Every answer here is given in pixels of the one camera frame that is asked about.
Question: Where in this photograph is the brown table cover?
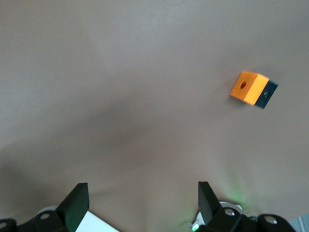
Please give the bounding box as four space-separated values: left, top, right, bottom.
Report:
0 0 309 232

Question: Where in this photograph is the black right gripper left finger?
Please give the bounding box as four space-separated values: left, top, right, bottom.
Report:
0 183 90 232

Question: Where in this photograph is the white drawer cabinet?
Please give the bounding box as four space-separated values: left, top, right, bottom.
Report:
76 210 121 232

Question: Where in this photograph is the orange black button box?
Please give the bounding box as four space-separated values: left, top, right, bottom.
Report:
229 71 280 110

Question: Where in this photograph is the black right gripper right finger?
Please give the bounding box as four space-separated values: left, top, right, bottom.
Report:
197 181 297 232

